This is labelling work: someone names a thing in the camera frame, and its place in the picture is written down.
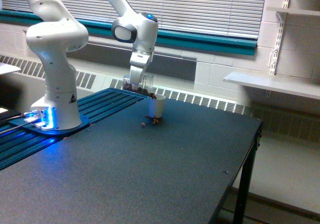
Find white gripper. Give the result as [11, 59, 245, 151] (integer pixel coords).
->
[129, 51, 153, 85]

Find clear plastic cup with nuts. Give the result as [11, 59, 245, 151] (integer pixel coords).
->
[122, 74, 156, 99]

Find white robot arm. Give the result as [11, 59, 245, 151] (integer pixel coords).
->
[26, 0, 159, 132]

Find white paper cup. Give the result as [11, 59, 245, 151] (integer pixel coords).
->
[148, 94, 166, 118]

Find spilled nuts beside cup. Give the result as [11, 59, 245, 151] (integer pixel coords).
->
[145, 115, 163, 125]

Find teal window sill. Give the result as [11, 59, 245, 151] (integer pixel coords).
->
[0, 9, 257, 56]

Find white window blinds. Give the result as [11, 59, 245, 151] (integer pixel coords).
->
[2, 0, 265, 39]

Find white tray at left edge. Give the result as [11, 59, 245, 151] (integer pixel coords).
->
[0, 62, 21, 75]

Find black table leg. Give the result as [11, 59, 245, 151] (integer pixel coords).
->
[232, 145, 257, 224]

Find white radiator vent cover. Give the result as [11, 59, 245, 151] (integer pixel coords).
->
[0, 53, 320, 143]

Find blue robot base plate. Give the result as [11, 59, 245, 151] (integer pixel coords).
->
[22, 114, 90, 137]

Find black cable at base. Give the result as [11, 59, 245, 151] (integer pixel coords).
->
[0, 111, 33, 135]

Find white shelf standard rail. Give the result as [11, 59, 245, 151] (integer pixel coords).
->
[268, 0, 290, 76]

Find white upper wall shelf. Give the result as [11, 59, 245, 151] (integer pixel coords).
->
[266, 7, 320, 17]

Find white wall shelf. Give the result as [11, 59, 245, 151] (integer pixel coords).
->
[266, 7, 320, 17]
[223, 70, 320, 100]

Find white lower wall shelf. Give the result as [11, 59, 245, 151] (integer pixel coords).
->
[223, 70, 320, 100]

